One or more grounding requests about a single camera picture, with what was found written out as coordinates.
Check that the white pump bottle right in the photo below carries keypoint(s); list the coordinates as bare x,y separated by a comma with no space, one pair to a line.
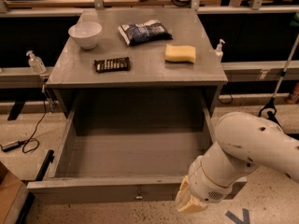
218,49

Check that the cardboard box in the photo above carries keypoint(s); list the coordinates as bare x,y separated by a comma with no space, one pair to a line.
13,194

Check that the grabber stick tool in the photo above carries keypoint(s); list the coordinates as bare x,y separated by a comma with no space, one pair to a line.
270,106

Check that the grey top drawer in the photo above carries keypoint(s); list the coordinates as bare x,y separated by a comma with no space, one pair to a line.
126,146

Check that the orange spray can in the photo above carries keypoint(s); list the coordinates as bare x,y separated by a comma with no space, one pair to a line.
293,95

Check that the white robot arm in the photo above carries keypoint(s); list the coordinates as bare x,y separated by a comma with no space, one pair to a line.
243,143

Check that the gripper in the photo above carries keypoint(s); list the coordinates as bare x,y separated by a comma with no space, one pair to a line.
204,184

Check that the blue white snack bag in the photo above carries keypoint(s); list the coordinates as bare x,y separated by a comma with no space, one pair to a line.
134,34

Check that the black chocolate bar wrapper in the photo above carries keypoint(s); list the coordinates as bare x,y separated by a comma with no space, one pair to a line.
112,65

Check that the grey drawer cabinet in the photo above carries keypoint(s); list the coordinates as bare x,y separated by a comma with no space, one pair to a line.
149,70

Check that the yellow sponge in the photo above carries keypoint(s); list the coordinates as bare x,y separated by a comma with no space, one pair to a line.
180,54

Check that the white ceramic bowl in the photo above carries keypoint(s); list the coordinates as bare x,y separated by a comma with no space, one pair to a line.
85,34

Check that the clear sanitizer bottle left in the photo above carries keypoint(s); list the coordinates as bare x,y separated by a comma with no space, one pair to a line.
36,63

